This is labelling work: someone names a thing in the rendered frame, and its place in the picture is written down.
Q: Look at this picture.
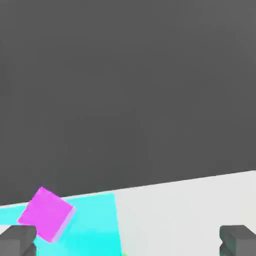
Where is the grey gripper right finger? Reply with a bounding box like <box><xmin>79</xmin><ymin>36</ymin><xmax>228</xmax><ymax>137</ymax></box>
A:
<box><xmin>219</xmin><ymin>224</ymin><xmax>256</xmax><ymax>256</ymax></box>

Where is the small magenta cube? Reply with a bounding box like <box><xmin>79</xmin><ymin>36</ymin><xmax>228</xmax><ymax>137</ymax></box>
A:
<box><xmin>16</xmin><ymin>186</ymin><xmax>77</xmax><ymax>244</ymax></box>

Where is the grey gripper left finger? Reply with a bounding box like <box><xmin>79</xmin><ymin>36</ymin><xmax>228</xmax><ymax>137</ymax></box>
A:
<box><xmin>0</xmin><ymin>225</ymin><xmax>38</xmax><ymax>256</ymax></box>

